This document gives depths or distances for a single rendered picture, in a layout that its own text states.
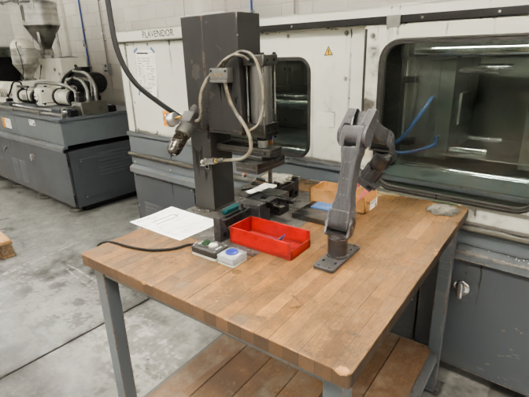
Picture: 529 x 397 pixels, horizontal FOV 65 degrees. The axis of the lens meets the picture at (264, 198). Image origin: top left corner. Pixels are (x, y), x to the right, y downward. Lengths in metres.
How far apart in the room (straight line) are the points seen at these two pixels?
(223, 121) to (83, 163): 3.07
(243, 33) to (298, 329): 1.00
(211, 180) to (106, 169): 3.03
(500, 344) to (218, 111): 1.55
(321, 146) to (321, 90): 0.28
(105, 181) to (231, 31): 3.35
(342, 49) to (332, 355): 1.46
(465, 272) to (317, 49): 1.23
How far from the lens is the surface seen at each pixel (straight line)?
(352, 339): 1.01
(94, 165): 4.58
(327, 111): 2.12
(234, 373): 1.94
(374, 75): 1.93
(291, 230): 1.41
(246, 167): 1.50
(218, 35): 1.57
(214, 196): 1.71
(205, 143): 1.67
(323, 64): 2.11
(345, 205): 1.27
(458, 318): 2.14
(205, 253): 1.34
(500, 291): 2.02
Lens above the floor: 1.52
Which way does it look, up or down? 20 degrees down
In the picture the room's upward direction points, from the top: 2 degrees counter-clockwise
